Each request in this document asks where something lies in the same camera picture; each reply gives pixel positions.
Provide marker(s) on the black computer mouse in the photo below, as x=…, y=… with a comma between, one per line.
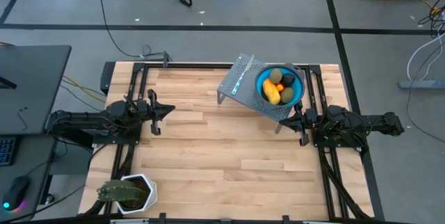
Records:
x=15, y=192

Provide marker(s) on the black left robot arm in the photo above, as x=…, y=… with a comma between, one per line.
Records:
x=90, y=119

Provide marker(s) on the grey desk foot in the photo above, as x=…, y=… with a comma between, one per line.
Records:
x=420, y=84

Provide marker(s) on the teal collapsible bowl grey rim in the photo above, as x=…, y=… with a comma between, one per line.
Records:
x=261, y=79

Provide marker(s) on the dark desk surface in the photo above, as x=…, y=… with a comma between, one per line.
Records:
x=31, y=161

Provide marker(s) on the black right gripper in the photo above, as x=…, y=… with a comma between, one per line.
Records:
x=306, y=121

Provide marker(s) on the grey desk top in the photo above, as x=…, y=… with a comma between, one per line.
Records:
x=34, y=88

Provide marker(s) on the white hexagonal plant pot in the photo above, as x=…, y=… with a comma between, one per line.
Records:
x=151, y=196

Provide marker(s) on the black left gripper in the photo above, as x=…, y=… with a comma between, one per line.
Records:
x=153, y=112

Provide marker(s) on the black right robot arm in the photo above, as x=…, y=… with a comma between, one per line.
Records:
x=347, y=123

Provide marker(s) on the dark avocado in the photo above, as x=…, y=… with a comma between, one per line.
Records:
x=288, y=79

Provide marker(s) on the orange-red peach with stem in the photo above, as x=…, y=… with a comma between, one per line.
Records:
x=280, y=87

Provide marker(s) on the white and teal toothbrush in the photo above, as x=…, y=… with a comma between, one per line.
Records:
x=243, y=74

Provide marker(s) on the grey perforated metal shelf riser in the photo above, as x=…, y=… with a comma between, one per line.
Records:
x=250, y=92

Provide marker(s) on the green cactus plant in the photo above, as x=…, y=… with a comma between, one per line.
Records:
x=118, y=191

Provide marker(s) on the yellow corn cob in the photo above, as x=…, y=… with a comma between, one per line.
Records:
x=271, y=92

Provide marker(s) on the plain brown-green kiwi fruit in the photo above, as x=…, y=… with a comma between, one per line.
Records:
x=276, y=76

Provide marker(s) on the kiwi fruit with green nub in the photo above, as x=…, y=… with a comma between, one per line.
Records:
x=287, y=95

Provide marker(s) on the black keyboard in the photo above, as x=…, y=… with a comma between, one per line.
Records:
x=7, y=151

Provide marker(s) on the black table frame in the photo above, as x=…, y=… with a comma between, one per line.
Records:
x=194, y=65

